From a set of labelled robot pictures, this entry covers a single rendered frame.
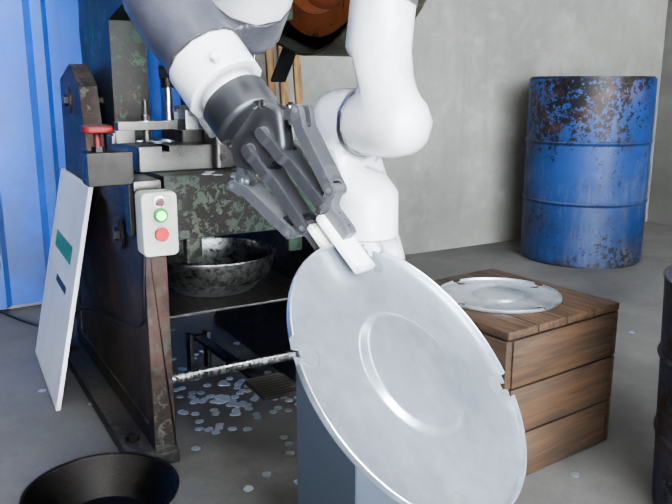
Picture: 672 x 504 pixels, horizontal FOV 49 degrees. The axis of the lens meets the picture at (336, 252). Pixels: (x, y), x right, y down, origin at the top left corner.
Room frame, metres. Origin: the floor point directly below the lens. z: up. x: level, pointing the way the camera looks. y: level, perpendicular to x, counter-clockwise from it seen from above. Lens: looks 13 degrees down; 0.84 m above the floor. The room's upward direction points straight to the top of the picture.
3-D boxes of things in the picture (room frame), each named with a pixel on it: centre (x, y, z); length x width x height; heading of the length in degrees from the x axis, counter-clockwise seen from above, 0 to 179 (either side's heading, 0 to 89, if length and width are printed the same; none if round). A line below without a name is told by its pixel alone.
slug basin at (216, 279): (1.93, 0.33, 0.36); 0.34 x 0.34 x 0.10
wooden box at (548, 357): (1.70, -0.39, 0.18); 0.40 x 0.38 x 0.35; 35
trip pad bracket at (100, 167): (1.57, 0.49, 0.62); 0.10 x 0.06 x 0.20; 120
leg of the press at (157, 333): (1.92, 0.63, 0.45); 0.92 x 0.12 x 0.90; 30
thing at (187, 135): (1.93, 0.33, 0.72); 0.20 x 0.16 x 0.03; 120
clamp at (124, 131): (1.84, 0.48, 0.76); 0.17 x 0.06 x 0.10; 120
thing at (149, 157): (1.93, 0.33, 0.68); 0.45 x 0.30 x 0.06; 120
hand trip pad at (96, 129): (1.57, 0.50, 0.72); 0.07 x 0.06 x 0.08; 30
